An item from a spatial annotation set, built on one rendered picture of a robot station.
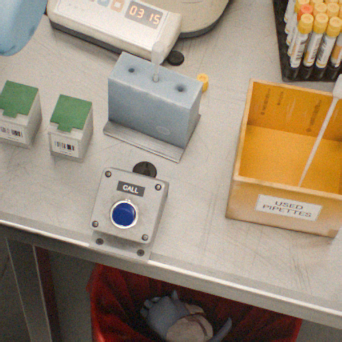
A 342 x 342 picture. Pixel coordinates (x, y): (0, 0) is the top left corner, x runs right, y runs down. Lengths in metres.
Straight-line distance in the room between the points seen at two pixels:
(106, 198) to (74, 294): 0.98
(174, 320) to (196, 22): 0.71
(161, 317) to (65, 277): 0.34
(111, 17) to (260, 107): 0.22
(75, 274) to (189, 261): 0.95
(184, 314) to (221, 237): 0.68
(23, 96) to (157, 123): 0.16
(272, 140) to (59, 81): 0.27
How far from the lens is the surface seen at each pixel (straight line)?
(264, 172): 1.07
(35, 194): 1.06
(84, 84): 1.13
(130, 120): 1.07
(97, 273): 1.48
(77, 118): 1.03
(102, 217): 0.98
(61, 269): 1.96
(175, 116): 1.02
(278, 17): 1.20
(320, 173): 1.09
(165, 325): 1.69
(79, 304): 1.93
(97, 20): 1.14
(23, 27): 0.66
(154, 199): 0.97
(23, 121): 1.04
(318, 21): 1.07
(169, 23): 1.13
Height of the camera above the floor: 1.81
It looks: 61 degrees down
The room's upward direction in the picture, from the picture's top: 7 degrees clockwise
